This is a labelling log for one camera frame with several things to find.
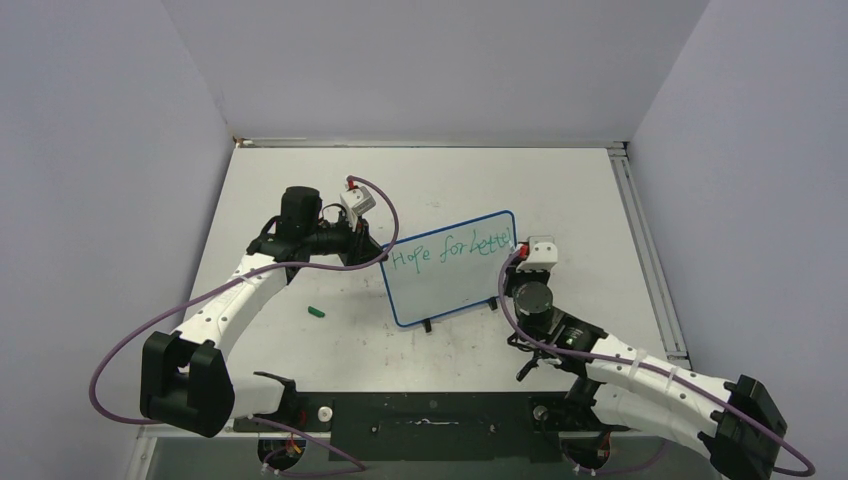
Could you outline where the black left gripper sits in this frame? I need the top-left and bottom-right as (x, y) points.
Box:
(304, 210), (387, 271)

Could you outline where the green marker cap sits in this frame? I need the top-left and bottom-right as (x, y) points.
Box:
(307, 306), (326, 318)

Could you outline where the blue framed whiteboard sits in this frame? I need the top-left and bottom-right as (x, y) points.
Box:
(381, 210), (517, 327)

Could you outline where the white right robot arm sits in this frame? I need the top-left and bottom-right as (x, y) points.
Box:
(498, 259), (789, 479)

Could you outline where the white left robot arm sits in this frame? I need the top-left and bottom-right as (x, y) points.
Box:
(140, 177), (389, 438)

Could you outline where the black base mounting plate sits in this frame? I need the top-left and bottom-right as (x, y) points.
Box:
(268, 392), (607, 463)

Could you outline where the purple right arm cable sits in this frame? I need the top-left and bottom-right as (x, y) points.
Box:
(496, 246), (817, 478)

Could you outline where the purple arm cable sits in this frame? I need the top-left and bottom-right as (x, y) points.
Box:
(87, 174), (400, 478)
(496, 246), (817, 478)

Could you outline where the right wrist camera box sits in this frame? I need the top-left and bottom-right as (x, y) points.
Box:
(517, 235), (559, 272)

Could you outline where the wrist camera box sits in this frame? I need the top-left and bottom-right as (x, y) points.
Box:
(517, 235), (559, 272)
(339, 186), (376, 224)

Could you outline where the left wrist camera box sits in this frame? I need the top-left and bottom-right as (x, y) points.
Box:
(339, 186), (376, 224)

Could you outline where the aluminium table edge rail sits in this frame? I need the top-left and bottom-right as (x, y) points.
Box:
(233, 137), (627, 150)

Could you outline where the aluminium frame rail right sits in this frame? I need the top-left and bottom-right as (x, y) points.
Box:
(607, 142), (691, 368)

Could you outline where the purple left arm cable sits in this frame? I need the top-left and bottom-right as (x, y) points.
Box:
(87, 174), (400, 478)

